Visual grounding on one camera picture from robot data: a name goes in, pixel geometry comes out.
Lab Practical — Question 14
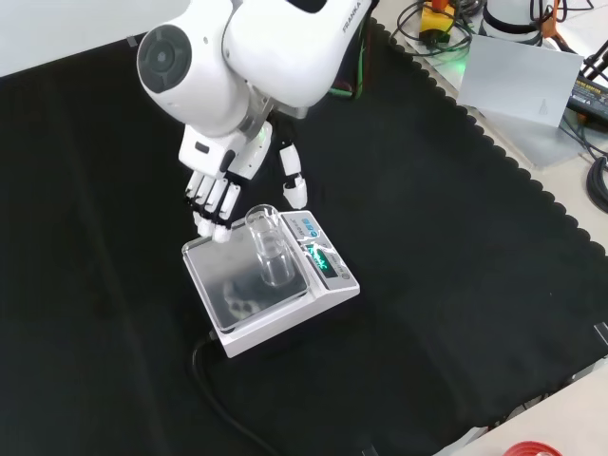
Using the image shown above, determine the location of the clear glass 100 mL beaker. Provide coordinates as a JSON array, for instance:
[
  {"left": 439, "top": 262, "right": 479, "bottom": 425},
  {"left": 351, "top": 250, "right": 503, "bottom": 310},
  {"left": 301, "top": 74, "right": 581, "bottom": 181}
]
[{"left": 244, "top": 202, "right": 296, "bottom": 288}]

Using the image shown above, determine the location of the orange cable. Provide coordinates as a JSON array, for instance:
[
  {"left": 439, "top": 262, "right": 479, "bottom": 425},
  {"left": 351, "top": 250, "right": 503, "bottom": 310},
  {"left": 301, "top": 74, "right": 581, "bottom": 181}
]
[{"left": 543, "top": 0, "right": 574, "bottom": 54}]

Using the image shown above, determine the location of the yellow stop button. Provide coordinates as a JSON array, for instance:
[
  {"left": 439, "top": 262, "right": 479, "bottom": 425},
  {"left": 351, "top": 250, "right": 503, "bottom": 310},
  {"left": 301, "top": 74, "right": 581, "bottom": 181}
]
[{"left": 419, "top": 0, "right": 461, "bottom": 43}]

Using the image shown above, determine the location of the pale grey board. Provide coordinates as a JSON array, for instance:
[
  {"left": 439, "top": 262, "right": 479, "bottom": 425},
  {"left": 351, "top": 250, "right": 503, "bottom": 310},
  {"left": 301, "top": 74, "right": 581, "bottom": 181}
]
[{"left": 455, "top": 32, "right": 585, "bottom": 129}]

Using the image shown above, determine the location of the metal base plate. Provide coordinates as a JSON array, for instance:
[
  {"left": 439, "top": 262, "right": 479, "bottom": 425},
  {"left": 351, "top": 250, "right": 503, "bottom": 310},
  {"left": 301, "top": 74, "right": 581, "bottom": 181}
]
[{"left": 403, "top": 28, "right": 593, "bottom": 168}]

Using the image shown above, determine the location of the black balance power cable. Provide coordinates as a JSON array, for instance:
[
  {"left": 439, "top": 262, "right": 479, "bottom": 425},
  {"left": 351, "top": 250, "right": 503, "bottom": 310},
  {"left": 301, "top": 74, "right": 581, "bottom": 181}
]
[{"left": 191, "top": 332, "right": 296, "bottom": 456}]

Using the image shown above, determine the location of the thick black cable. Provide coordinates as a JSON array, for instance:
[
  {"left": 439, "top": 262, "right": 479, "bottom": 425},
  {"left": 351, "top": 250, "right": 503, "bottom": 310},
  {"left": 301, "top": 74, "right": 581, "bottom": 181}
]
[{"left": 585, "top": 155, "right": 608, "bottom": 216}]

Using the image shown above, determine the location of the white electronic balance steel pan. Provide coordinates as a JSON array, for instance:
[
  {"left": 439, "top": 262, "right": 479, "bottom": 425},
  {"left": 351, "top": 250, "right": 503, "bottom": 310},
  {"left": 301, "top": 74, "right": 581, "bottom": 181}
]
[{"left": 181, "top": 208, "right": 361, "bottom": 360}]

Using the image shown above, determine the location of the black power adapter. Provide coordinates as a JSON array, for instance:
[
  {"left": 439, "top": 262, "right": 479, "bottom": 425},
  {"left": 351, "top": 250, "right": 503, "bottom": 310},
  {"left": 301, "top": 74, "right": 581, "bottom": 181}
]
[{"left": 566, "top": 74, "right": 608, "bottom": 114}]

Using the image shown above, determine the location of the red round object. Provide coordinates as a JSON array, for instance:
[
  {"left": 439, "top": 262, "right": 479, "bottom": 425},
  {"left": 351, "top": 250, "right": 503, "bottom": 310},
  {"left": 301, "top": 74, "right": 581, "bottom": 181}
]
[{"left": 502, "top": 440, "right": 562, "bottom": 456}]

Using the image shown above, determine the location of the black bench cloth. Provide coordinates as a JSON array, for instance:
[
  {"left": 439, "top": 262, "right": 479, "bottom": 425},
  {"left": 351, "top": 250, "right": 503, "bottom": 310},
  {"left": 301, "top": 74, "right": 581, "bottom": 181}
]
[{"left": 0, "top": 16, "right": 608, "bottom": 456}]

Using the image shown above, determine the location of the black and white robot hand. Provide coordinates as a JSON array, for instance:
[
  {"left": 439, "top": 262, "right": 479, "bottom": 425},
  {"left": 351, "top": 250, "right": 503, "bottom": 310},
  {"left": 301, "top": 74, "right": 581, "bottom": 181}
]
[{"left": 178, "top": 121, "right": 310, "bottom": 244}]

